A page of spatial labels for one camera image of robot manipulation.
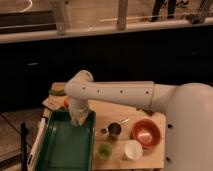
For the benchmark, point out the dark grape bunch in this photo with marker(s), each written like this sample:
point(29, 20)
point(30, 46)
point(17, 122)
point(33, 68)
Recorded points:
point(147, 112)

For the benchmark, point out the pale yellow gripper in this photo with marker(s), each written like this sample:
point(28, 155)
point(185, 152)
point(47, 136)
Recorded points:
point(78, 116)

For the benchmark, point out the white cup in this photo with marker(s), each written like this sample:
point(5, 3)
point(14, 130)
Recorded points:
point(133, 150)

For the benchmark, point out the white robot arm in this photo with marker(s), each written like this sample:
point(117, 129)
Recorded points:
point(188, 109)

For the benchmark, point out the metal measuring cup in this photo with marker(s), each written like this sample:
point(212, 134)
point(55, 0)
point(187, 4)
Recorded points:
point(114, 129)

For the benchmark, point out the red bowl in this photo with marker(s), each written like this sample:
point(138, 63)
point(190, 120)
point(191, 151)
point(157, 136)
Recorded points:
point(147, 133)

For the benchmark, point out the red tomato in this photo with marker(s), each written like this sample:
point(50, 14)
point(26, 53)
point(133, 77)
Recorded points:
point(66, 102)

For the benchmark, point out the green chili pepper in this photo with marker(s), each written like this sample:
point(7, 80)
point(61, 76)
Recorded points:
point(57, 92)

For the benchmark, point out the black pole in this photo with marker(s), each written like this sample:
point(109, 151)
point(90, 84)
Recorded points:
point(24, 156)

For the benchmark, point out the green plastic tray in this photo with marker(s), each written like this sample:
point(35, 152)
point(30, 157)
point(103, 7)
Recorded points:
point(66, 147)

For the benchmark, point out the green cup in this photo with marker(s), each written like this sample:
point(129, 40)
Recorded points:
point(104, 151)

